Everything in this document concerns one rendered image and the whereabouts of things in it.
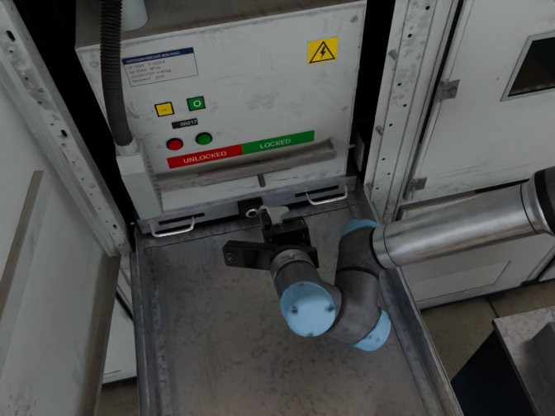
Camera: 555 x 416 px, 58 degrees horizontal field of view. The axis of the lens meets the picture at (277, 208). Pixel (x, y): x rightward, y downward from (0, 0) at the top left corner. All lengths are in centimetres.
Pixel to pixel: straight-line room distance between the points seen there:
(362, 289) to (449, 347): 128
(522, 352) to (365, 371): 39
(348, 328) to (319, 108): 47
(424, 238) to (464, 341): 134
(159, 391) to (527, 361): 81
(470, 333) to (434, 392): 104
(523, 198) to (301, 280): 33
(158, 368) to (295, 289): 46
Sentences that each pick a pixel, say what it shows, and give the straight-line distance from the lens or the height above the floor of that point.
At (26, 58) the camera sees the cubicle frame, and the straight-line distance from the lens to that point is 87.
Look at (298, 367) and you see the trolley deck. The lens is 110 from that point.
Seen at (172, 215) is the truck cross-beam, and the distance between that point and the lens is 122.
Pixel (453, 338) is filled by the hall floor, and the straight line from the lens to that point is 211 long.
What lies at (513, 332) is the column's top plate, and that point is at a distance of 133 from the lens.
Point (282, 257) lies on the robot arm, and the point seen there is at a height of 116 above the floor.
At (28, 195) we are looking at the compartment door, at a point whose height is 124.
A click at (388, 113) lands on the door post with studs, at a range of 107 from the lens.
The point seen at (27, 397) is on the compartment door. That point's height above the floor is 108.
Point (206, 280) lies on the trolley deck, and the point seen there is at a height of 85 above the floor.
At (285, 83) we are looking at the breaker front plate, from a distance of 99.
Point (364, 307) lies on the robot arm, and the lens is 82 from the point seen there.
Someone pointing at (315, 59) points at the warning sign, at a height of 129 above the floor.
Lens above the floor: 189
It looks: 55 degrees down
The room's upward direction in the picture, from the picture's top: 3 degrees counter-clockwise
